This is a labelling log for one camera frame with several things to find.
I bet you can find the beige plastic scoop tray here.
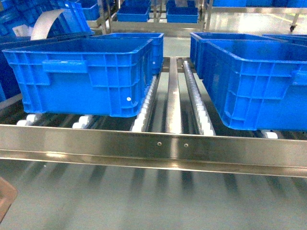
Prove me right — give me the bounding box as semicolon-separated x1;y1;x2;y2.
0;177;17;222

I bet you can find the stainless steel roller shelf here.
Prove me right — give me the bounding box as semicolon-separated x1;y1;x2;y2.
0;57;307;178

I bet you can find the blue bin front left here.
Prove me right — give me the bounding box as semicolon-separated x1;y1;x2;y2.
3;38;153;117

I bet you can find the blue bin rear middle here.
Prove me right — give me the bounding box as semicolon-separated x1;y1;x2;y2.
190;32;286;80

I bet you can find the blue bin front middle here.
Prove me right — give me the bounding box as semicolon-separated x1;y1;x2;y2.
203;41;307;131

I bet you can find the tilted blue bin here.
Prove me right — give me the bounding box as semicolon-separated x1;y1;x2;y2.
0;0;93;40

